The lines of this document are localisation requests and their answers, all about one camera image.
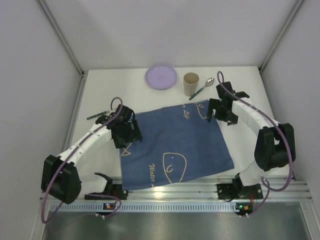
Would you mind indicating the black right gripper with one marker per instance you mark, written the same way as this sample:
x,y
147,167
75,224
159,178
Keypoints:
x,y
220,110

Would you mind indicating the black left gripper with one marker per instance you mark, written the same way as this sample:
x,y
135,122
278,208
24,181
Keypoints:
x,y
128,137

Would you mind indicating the blue cloth placemat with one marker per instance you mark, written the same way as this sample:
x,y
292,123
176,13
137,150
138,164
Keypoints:
x,y
178,144

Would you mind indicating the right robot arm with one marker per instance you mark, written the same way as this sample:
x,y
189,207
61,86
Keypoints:
x,y
275,144

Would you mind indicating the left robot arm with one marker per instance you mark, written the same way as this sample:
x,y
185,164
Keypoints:
x,y
62,177

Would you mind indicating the beige cup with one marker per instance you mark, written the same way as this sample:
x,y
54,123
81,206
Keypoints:
x,y
190,83

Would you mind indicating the lilac plate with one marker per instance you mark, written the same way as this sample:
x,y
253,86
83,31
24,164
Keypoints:
x,y
161,76

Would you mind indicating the green handled spoon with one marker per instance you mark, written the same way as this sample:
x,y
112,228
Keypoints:
x,y
208,83

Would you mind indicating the green handled fork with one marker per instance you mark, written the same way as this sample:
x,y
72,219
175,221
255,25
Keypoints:
x,y
97,115

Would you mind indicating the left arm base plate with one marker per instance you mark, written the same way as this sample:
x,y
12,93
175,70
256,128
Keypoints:
x,y
114,190

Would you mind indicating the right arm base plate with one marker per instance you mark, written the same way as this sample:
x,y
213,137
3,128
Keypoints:
x,y
228,192

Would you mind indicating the slotted cable duct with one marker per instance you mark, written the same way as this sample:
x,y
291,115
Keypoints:
x,y
152,207

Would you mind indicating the aluminium front rail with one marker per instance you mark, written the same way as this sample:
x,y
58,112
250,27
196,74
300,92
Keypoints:
x,y
205,188

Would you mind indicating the right aluminium frame post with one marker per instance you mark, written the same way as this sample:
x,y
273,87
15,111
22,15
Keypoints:
x,y
298,4

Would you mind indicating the aluminium frame post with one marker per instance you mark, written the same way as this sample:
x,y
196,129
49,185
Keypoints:
x,y
61,37
298,4

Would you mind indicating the left aluminium frame post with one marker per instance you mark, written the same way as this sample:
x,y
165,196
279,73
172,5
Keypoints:
x,y
61,37

